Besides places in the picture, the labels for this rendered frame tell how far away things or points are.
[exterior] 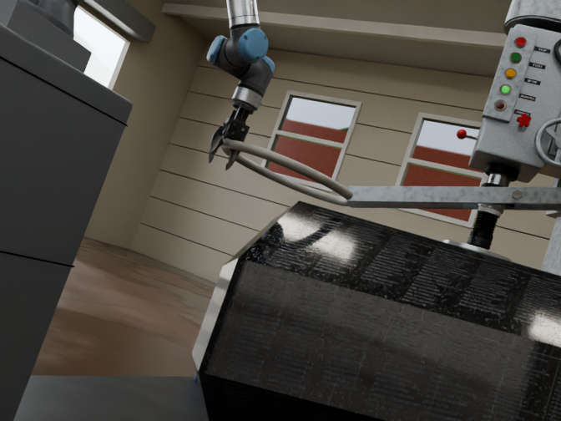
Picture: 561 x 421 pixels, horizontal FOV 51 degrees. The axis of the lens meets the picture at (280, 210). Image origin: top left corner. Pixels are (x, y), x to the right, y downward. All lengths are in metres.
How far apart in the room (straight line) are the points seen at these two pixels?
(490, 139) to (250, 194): 7.75
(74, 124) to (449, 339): 1.00
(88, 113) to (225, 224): 8.17
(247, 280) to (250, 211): 7.74
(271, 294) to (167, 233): 8.62
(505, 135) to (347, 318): 0.74
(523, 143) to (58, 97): 1.28
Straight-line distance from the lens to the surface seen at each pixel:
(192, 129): 10.50
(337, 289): 1.54
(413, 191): 1.86
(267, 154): 1.75
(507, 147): 1.86
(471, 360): 1.49
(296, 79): 9.78
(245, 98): 1.89
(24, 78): 1.32
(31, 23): 1.43
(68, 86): 1.38
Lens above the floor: 0.59
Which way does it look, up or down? 5 degrees up
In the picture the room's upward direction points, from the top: 19 degrees clockwise
